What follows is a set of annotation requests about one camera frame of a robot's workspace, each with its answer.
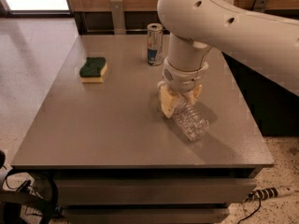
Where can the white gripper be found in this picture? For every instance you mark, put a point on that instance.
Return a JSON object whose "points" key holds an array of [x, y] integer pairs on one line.
{"points": [[183, 79]]}

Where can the clear plastic water bottle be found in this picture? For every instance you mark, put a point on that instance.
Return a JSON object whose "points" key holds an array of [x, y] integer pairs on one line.
{"points": [[188, 119]]}

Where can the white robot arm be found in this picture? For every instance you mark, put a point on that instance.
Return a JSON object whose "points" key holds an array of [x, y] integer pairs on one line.
{"points": [[267, 44]]}

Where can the silver blue energy drink can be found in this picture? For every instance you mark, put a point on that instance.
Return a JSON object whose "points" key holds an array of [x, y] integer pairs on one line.
{"points": [[155, 44]]}

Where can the grey drawer cabinet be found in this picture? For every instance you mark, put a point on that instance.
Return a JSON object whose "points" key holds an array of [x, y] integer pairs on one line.
{"points": [[117, 160]]}

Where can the green yellow sponge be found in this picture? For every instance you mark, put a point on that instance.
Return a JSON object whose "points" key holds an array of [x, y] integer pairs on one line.
{"points": [[94, 70]]}

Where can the white power strip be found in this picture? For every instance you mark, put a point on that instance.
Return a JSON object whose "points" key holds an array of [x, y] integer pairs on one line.
{"points": [[269, 193]]}

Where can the left metal bracket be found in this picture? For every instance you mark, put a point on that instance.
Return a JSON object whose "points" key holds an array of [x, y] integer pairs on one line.
{"points": [[117, 12]]}

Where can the metal bracket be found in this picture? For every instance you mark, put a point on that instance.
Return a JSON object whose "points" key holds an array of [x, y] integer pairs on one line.
{"points": [[117, 12], [260, 5]]}

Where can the metal rail bar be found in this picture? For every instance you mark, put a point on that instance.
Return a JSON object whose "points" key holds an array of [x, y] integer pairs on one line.
{"points": [[118, 31]]}

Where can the right metal bracket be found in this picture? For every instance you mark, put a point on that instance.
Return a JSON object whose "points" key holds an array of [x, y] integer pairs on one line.
{"points": [[260, 5]]}

